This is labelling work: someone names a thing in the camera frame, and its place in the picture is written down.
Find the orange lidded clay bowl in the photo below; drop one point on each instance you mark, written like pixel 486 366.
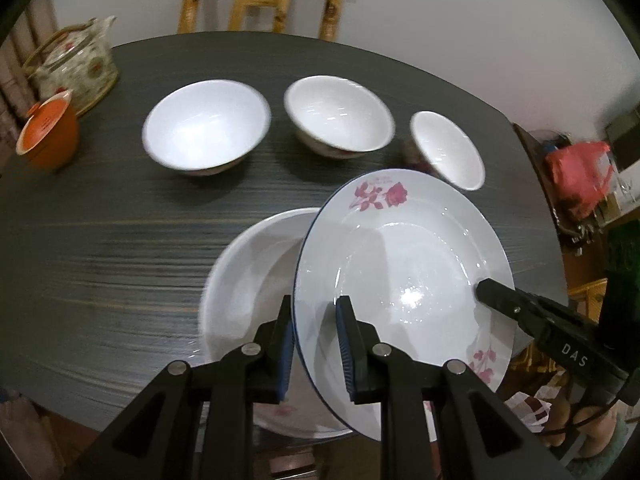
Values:
pixel 50 137

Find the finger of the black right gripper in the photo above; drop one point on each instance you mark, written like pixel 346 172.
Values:
pixel 532 313

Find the medium white bowl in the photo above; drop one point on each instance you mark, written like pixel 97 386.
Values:
pixel 337 118

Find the white floral plate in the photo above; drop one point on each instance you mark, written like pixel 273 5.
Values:
pixel 243 290
pixel 408 250

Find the striped curtain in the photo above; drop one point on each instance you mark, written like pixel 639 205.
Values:
pixel 34 26

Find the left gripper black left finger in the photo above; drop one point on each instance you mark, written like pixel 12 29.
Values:
pixel 278 337

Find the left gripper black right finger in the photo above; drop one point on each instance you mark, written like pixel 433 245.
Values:
pixel 356 341

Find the floral porcelain teapot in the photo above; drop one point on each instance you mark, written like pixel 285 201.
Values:
pixel 76 58

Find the large red patterned bowl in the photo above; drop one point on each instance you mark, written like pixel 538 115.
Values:
pixel 206 127

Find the red plastic bag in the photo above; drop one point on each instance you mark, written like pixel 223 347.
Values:
pixel 581 174

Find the small white bowl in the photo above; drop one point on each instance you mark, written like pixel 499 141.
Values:
pixel 439 147

